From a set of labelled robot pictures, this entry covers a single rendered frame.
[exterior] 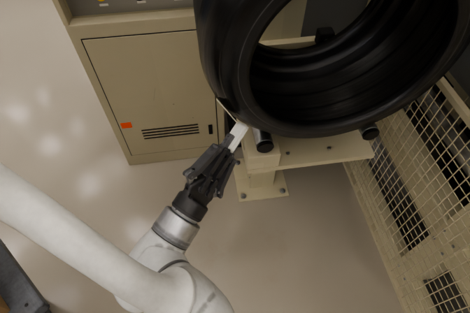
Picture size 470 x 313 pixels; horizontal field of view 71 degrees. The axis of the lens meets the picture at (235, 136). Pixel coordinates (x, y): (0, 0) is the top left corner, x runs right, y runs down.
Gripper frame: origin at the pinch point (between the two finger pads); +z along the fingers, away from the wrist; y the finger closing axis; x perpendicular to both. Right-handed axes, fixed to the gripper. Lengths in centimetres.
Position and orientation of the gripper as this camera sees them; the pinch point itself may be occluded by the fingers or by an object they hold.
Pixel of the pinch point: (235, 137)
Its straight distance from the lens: 75.4
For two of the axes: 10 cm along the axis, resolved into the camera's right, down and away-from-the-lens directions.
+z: 5.4, -8.3, 1.7
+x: 6.9, 3.1, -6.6
